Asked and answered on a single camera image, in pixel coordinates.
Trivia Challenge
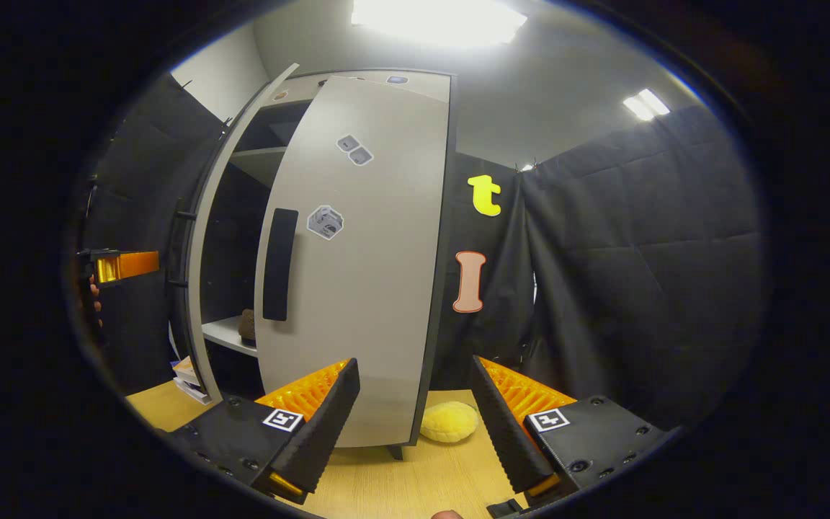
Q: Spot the large ceiling light panel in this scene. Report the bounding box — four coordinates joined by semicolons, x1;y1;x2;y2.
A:
350;0;527;48

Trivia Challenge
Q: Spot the black door handle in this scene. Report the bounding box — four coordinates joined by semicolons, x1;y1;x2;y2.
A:
167;208;198;290
262;208;300;322

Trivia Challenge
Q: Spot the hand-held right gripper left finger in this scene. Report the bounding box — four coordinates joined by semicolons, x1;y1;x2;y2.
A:
170;358;361;504

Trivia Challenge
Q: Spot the yellow round cushion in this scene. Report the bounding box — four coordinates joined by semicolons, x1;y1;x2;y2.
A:
420;402;479;443

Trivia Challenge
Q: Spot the grey cabinet drawer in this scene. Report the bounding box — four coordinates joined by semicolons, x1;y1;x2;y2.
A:
267;70;452;105

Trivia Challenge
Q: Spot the grey cabinet door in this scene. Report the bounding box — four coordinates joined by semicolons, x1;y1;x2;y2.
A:
254;75;453;449
183;63;300;404

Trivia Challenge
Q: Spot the black backdrop cloth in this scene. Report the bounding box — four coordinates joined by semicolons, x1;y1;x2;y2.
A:
429;105;772;433
80;72;226;397

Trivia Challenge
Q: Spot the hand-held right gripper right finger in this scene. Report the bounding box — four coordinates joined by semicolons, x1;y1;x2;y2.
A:
470;355;675;498

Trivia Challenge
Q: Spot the grey shoe cabinet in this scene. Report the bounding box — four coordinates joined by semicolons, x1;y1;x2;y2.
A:
170;63;457;462

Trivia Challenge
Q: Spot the small ceiling light panel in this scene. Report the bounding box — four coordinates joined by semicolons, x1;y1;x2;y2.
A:
622;89;671;122

